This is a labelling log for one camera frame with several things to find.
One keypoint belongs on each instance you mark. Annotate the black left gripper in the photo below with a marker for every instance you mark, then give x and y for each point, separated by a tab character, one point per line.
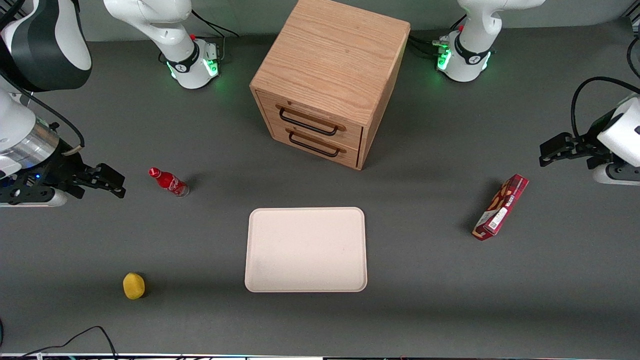
586	145

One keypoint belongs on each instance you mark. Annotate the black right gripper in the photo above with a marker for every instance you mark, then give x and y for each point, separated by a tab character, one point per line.
64	168

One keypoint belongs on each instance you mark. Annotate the red coke bottle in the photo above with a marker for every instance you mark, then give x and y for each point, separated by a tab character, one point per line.
170	183

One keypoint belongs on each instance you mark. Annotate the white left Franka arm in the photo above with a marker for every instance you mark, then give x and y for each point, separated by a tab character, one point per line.
475	45

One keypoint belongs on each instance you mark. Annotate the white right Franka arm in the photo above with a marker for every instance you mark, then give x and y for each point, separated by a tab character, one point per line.
45	35

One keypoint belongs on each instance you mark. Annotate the cream rectangular tray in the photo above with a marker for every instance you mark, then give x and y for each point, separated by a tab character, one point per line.
306	250

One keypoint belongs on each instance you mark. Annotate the red cookie box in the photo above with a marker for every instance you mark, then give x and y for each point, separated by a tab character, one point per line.
501	207

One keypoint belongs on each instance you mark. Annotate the yellow lemon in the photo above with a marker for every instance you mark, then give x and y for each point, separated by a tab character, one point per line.
133	286

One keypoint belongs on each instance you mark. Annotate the wooden drawer cabinet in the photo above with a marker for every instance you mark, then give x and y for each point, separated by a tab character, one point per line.
330	60

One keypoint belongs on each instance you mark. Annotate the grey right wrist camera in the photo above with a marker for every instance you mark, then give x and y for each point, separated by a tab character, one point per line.
47	199

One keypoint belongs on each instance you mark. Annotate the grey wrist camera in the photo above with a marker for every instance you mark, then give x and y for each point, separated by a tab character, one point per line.
47	199
620	174

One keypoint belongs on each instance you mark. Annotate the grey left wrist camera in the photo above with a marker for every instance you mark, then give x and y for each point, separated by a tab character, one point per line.
620	174

